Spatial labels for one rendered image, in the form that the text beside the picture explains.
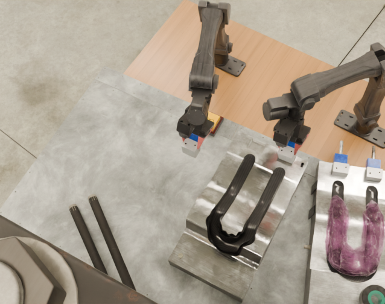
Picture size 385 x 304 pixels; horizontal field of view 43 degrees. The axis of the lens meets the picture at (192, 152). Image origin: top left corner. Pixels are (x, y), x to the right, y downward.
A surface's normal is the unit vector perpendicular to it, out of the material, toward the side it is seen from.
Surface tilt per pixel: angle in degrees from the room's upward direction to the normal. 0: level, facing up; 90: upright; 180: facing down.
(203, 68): 13
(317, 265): 0
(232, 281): 0
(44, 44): 0
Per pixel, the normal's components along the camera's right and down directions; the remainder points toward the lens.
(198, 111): -0.18, 0.61
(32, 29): -0.06, -0.44
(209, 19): -0.10, -0.22
